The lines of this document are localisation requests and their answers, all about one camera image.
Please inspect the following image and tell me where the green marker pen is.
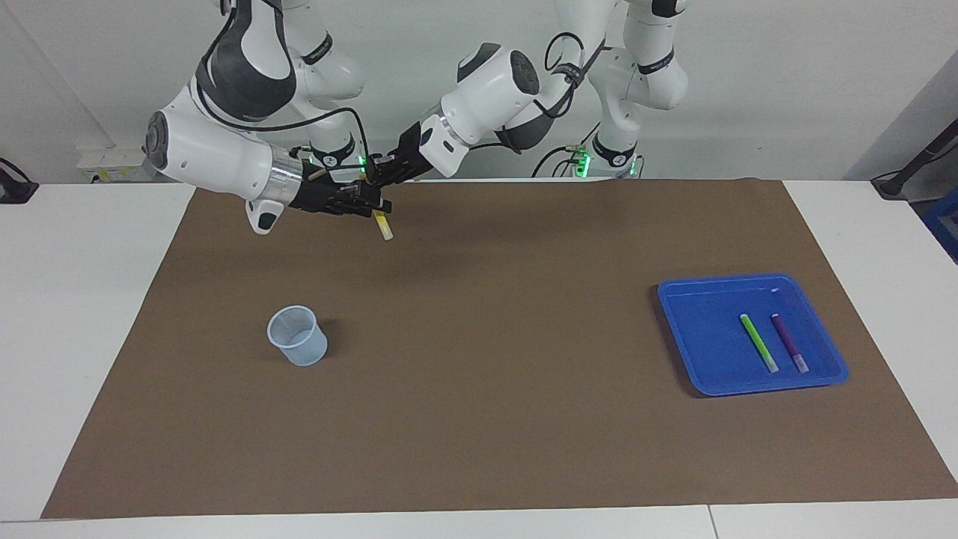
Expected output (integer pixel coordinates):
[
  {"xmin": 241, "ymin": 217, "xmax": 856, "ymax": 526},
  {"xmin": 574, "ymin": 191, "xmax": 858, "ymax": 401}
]
[{"xmin": 739, "ymin": 314, "xmax": 781, "ymax": 374}]

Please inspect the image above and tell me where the purple marker pen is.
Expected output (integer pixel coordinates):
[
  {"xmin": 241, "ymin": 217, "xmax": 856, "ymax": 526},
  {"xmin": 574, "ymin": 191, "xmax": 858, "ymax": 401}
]
[{"xmin": 771, "ymin": 313, "xmax": 811, "ymax": 374}]

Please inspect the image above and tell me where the clear plastic cup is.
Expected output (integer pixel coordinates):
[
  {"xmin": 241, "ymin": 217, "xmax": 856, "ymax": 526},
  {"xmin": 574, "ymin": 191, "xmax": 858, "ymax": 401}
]
[{"xmin": 266, "ymin": 305, "xmax": 329, "ymax": 368}]

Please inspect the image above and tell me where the white power strip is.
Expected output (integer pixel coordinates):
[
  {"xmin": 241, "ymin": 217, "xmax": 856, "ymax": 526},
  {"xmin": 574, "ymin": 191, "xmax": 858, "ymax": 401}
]
[{"xmin": 76, "ymin": 145, "xmax": 162, "ymax": 183}]

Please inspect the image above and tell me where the brown table mat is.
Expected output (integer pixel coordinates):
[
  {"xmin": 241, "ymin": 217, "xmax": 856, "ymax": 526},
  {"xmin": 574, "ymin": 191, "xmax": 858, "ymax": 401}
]
[{"xmin": 41, "ymin": 178, "xmax": 958, "ymax": 520}]

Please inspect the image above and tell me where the black clamp base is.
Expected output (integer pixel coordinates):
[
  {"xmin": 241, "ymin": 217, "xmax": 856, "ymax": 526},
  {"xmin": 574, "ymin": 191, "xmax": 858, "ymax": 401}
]
[{"xmin": 0, "ymin": 157, "xmax": 40, "ymax": 205}]

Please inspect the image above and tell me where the blue plastic tray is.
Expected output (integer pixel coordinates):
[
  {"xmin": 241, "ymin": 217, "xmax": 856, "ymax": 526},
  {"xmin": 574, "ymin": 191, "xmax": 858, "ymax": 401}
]
[{"xmin": 657, "ymin": 273, "xmax": 850, "ymax": 398}]

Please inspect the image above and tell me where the black stand leg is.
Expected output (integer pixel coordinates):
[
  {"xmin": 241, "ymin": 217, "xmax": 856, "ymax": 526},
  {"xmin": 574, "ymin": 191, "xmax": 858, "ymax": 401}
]
[{"xmin": 872, "ymin": 118, "xmax": 958, "ymax": 200}]

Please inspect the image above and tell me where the blue box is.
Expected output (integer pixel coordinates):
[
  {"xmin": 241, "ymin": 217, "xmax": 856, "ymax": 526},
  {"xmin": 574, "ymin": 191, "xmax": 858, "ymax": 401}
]
[{"xmin": 921, "ymin": 187, "xmax": 958, "ymax": 264}]

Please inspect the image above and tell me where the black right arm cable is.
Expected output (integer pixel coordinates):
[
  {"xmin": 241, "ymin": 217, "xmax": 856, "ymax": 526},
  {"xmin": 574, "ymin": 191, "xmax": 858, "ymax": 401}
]
[{"xmin": 196, "ymin": 0, "xmax": 373, "ymax": 180}]

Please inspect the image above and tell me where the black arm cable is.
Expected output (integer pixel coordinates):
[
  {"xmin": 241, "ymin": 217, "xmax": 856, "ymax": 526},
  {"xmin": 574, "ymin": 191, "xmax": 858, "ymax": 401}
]
[
  {"xmin": 196, "ymin": 0, "xmax": 373, "ymax": 180},
  {"xmin": 479, "ymin": 30, "xmax": 608, "ymax": 154}
]

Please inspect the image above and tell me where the black base cable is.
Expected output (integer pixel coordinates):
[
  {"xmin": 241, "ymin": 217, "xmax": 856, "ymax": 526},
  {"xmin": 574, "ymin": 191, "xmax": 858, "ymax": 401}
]
[{"xmin": 532, "ymin": 124, "xmax": 599, "ymax": 179}]

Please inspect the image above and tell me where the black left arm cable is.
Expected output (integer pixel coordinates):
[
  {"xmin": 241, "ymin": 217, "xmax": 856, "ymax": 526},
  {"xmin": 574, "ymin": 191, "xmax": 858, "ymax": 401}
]
[{"xmin": 479, "ymin": 30, "xmax": 608, "ymax": 154}]

